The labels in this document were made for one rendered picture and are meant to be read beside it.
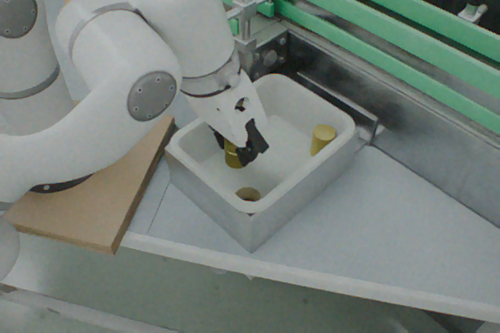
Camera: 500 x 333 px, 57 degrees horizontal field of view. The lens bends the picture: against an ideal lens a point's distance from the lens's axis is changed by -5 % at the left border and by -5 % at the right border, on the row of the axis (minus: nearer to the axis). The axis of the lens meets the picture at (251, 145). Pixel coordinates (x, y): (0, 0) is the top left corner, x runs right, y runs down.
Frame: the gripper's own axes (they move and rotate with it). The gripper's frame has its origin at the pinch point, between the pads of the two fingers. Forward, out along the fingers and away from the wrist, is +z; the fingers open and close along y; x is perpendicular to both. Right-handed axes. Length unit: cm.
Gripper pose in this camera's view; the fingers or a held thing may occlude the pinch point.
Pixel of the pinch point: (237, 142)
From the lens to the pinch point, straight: 64.4
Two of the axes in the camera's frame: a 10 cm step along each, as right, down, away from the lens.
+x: -7.0, 6.7, -2.6
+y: -6.9, -5.3, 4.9
